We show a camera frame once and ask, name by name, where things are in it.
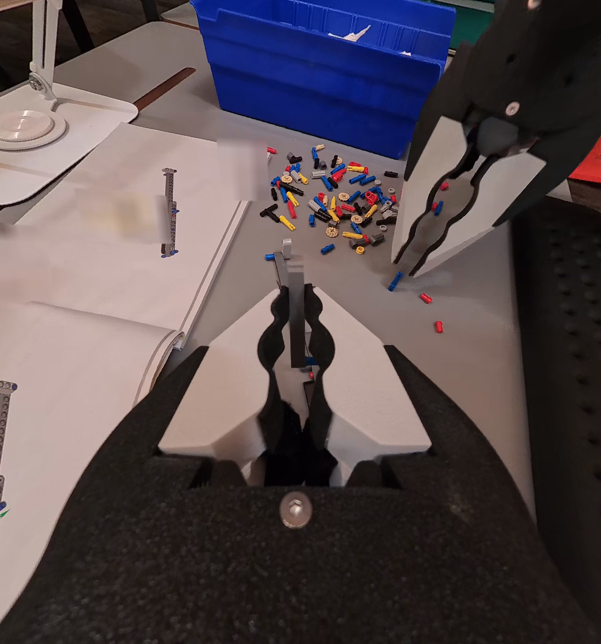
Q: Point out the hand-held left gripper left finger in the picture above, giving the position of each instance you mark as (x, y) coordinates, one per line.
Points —
(215, 397)

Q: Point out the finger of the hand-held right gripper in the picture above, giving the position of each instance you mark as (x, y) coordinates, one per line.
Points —
(501, 201)
(431, 161)

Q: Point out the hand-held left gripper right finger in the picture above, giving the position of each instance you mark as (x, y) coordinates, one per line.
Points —
(381, 397)

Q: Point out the long black toy beam assembly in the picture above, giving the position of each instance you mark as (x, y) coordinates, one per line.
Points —
(298, 322)

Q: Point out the pile of colourful connector pins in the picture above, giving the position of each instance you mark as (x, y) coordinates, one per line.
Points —
(330, 231)

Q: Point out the white instruction booklet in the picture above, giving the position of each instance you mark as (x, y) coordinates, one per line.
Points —
(104, 352)

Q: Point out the blue plastic bin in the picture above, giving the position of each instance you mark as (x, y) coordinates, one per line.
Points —
(305, 90)

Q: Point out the white paper scrap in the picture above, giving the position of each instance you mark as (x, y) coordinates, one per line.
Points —
(350, 34)

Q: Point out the black perforated panel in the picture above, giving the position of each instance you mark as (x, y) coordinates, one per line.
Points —
(572, 402)

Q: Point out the white wooden document stand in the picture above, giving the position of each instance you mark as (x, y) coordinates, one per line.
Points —
(79, 131)

